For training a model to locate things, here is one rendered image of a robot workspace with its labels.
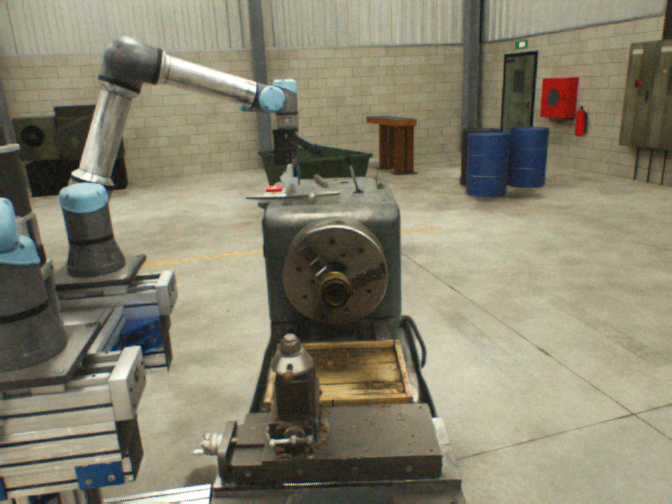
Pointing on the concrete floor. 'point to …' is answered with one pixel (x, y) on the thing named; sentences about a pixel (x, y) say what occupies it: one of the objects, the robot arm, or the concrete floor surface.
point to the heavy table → (395, 143)
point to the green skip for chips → (331, 166)
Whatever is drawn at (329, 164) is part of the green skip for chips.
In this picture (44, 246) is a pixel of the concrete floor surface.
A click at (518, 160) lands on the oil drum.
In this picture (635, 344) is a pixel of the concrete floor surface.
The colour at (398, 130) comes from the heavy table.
